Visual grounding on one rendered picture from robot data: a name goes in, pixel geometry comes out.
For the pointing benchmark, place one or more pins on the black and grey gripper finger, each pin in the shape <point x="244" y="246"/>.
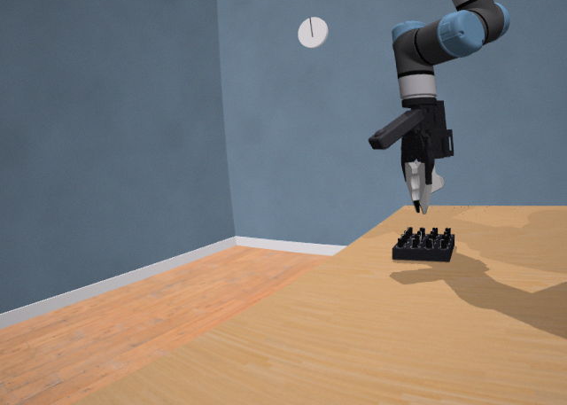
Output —
<point x="428" y="184"/>
<point x="409" y="169"/>

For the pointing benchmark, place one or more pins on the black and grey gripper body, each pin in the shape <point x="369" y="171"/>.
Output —
<point x="433" y="111"/>

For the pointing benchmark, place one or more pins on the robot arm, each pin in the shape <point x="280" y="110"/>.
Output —
<point x="457" y="35"/>

